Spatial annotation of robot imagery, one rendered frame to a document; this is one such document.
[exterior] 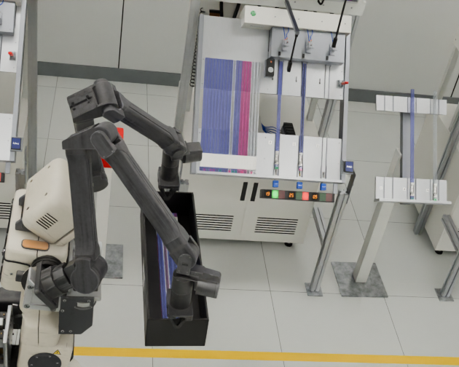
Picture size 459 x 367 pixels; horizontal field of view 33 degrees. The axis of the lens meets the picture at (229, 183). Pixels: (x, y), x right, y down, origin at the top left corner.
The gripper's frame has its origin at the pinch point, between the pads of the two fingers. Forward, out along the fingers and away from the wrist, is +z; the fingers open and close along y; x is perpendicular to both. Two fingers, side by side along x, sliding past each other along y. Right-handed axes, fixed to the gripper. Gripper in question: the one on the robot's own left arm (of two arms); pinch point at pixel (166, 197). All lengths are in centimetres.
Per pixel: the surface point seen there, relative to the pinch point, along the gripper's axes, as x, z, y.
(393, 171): -113, 40, 73
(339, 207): -89, 56, 66
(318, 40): -73, -9, 104
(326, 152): -79, 32, 74
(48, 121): 54, 111, 206
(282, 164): -58, 36, 70
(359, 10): -92, -20, 113
